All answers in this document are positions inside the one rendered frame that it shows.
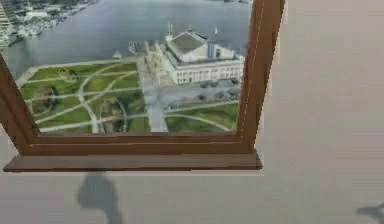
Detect brown wooden framed window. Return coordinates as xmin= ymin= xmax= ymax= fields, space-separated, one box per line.
xmin=0 ymin=0 xmax=287 ymax=173

